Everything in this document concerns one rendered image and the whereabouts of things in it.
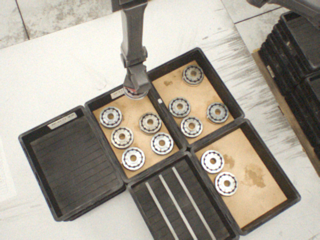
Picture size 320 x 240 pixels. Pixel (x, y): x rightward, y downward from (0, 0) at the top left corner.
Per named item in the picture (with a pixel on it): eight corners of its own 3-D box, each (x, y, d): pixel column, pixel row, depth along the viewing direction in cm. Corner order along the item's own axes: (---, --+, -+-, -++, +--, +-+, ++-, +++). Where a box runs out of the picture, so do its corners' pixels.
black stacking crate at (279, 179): (185, 154, 146) (188, 149, 135) (239, 124, 151) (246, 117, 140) (234, 236, 136) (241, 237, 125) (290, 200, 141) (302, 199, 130)
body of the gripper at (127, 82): (146, 67, 123) (146, 58, 116) (139, 91, 120) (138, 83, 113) (130, 63, 123) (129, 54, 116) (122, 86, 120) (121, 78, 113)
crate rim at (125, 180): (83, 105, 141) (82, 103, 139) (142, 75, 146) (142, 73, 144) (125, 185, 131) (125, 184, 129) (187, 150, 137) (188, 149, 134)
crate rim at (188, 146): (143, 75, 146) (142, 73, 144) (198, 48, 152) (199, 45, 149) (187, 150, 137) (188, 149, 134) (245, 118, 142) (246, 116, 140)
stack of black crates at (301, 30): (255, 51, 239) (279, 14, 196) (290, 38, 243) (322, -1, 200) (281, 97, 228) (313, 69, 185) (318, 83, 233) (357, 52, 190)
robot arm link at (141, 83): (144, 43, 105) (119, 51, 103) (157, 73, 102) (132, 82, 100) (144, 60, 116) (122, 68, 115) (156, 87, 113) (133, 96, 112)
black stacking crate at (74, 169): (27, 142, 145) (17, 136, 134) (87, 112, 150) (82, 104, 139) (63, 223, 135) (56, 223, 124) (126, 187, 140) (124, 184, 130)
